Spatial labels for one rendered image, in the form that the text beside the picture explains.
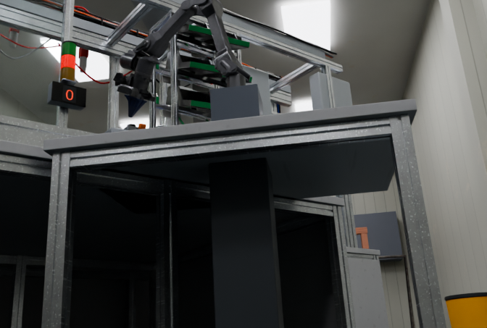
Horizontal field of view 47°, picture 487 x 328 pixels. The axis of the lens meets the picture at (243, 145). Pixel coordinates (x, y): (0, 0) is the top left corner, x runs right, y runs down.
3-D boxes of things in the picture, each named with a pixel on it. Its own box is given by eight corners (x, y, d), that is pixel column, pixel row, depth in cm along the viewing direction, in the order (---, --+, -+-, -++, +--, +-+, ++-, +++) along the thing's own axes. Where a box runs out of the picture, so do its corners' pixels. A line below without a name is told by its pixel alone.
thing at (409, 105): (417, 109, 127) (415, 98, 128) (43, 150, 137) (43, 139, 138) (387, 190, 192) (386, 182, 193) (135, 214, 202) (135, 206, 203)
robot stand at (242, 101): (261, 148, 154) (257, 83, 161) (211, 153, 155) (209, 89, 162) (267, 164, 167) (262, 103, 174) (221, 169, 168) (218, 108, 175)
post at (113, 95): (115, 253, 289) (120, 22, 338) (107, 253, 287) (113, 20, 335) (111, 255, 293) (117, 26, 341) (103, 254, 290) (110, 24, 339)
